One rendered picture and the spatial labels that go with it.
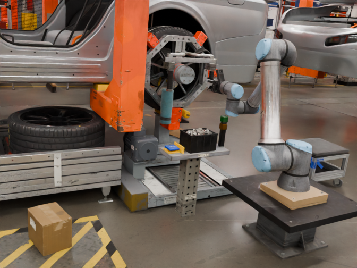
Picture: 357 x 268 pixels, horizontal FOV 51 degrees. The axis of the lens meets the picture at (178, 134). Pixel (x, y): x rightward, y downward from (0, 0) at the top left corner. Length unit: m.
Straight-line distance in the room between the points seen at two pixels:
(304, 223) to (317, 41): 3.25
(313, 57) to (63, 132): 3.39
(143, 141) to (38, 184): 0.75
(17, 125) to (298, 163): 1.75
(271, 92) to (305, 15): 4.29
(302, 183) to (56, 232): 1.37
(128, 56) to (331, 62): 3.08
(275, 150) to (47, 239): 1.30
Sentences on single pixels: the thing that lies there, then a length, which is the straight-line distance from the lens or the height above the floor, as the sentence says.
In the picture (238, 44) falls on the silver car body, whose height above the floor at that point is 1.08.
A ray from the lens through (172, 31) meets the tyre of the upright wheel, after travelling 2.93.
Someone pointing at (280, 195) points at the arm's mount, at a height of 0.34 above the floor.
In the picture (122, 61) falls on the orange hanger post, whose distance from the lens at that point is 2.31.
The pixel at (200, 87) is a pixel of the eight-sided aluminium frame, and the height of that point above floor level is 0.73.
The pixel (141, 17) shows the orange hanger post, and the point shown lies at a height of 1.23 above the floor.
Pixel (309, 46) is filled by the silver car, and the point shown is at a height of 1.06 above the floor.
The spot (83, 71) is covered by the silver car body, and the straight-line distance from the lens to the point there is 2.79.
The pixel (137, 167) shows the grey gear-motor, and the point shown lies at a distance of 2.77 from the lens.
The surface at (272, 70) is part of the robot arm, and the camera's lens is 2.14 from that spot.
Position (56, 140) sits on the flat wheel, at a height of 0.43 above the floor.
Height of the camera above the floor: 1.22
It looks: 17 degrees down
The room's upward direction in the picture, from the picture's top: 5 degrees clockwise
